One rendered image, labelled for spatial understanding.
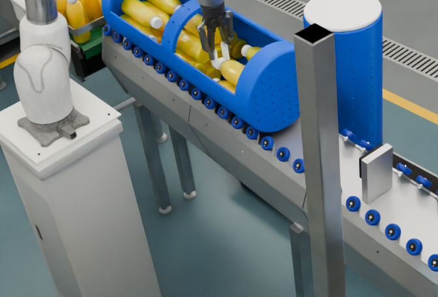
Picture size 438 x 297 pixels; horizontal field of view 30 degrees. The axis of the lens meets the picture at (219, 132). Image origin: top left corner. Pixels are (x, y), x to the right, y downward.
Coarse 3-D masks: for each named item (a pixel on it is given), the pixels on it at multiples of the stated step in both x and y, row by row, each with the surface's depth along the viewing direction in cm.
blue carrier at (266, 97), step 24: (120, 0) 305; (144, 0) 312; (192, 0) 274; (120, 24) 295; (168, 24) 272; (240, 24) 281; (144, 48) 289; (168, 48) 272; (264, 48) 246; (288, 48) 245; (192, 72) 264; (264, 72) 242; (288, 72) 248; (216, 96) 258; (240, 96) 246; (264, 96) 247; (288, 96) 254; (264, 120) 252; (288, 120) 259
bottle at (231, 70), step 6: (228, 60) 260; (222, 66) 260; (228, 66) 257; (234, 66) 256; (240, 66) 256; (222, 72) 259; (228, 72) 257; (234, 72) 255; (240, 72) 254; (228, 78) 258; (234, 78) 255; (234, 84) 256
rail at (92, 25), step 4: (96, 20) 322; (100, 20) 323; (104, 20) 325; (88, 24) 321; (92, 24) 322; (96, 24) 323; (100, 24) 324; (80, 28) 319; (84, 28) 320; (88, 28) 321; (92, 28) 323; (76, 32) 319; (80, 32) 320; (84, 32) 321
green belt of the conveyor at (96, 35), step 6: (96, 30) 332; (72, 36) 330; (96, 36) 328; (90, 42) 325; (96, 42) 325; (84, 48) 323; (90, 48) 324; (96, 48) 325; (90, 54) 324; (96, 54) 327
